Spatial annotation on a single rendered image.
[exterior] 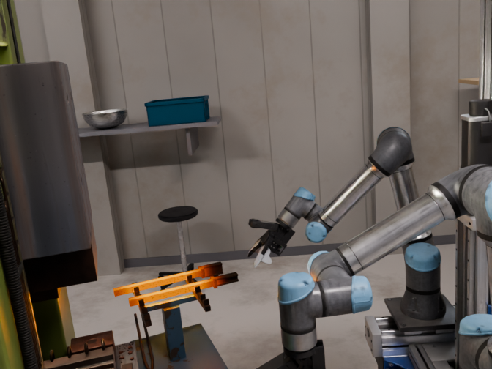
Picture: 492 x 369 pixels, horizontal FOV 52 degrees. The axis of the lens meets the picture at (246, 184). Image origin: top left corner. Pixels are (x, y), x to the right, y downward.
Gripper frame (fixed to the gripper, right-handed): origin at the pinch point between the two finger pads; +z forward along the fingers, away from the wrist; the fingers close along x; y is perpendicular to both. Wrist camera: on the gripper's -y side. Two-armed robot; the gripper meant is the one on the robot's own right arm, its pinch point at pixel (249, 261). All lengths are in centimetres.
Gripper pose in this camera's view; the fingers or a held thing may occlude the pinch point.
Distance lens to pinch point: 199.3
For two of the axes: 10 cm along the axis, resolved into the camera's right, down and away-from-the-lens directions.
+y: 7.9, 5.8, 2.0
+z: -6.0, 8.0, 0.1
